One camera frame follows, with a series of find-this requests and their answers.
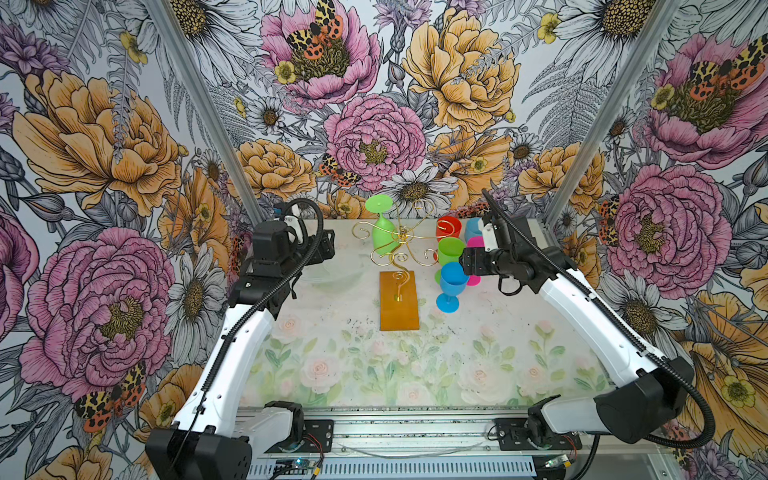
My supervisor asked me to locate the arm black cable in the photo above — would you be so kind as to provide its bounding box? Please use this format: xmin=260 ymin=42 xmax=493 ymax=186
xmin=167 ymin=197 xmax=325 ymax=475
xmin=481 ymin=188 xmax=716 ymax=450

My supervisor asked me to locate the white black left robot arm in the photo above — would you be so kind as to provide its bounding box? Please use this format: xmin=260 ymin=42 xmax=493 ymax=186
xmin=145 ymin=216 xmax=335 ymax=479

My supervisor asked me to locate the green circuit board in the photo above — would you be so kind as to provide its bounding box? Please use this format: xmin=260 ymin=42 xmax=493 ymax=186
xmin=270 ymin=458 xmax=323 ymax=480

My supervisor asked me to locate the gold wire glass rack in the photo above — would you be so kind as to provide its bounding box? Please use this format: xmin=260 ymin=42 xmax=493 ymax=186
xmin=352 ymin=204 xmax=437 ymax=271

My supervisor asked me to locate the red wine glass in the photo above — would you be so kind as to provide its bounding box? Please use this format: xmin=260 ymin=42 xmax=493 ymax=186
xmin=435 ymin=215 xmax=463 ymax=240

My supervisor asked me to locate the aluminium corner post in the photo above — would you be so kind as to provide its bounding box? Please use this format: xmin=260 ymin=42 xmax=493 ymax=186
xmin=544 ymin=0 xmax=681 ymax=229
xmin=147 ymin=1 xmax=266 ymax=226

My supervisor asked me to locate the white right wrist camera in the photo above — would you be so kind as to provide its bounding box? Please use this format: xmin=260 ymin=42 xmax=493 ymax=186
xmin=481 ymin=220 xmax=499 ymax=252

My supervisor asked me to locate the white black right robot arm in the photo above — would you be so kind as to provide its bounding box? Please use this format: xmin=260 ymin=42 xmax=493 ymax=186
xmin=460 ymin=214 xmax=715 ymax=449

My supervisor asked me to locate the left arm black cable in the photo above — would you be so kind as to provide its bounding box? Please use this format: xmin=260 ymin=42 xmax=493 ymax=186
xmin=167 ymin=197 xmax=325 ymax=475

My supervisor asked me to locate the pink wine glass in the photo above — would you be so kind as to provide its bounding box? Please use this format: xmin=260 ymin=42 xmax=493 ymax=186
xmin=463 ymin=236 xmax=486 ymax=286

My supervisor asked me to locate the wooden rack base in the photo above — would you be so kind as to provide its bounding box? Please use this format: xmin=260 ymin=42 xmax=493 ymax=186
xmin=379 ymin=270 xmax=420 ymax=332

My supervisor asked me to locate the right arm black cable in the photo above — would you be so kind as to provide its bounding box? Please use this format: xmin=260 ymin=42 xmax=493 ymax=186
xmin=481 ymin=188 xmax=716 ymax=450

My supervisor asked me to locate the right aluminium corner post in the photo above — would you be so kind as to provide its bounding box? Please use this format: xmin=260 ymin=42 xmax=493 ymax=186
xmin=544 ymin=0 xmax=681 ymax=229

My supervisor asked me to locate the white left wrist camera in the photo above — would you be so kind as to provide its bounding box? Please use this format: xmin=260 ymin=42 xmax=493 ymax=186
xmin=283 ymin=215 xmax=304 ymax=243

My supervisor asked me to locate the green wine glass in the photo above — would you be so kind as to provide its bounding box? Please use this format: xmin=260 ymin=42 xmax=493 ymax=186
xmin=365 ymin=194 xmax=399 ymax=256
xmin=435 ymin=236 xmax=466 ymax=283

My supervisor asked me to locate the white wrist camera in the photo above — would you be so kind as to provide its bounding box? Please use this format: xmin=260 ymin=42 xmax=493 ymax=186
xmin=481 ymin=220 xmax=499 ymax=252
xmin=283 ymin=215 xmax=304 ymax=243

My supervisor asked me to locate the light blue wine glass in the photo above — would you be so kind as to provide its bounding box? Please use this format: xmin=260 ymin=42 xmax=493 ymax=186
xmin=464 ymin=218 xmax=484 ymax=241

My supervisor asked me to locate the left aluminium corner post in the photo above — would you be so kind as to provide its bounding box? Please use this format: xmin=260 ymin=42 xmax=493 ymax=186
xmin=147 ymin=1 xmax=266 ymax=226

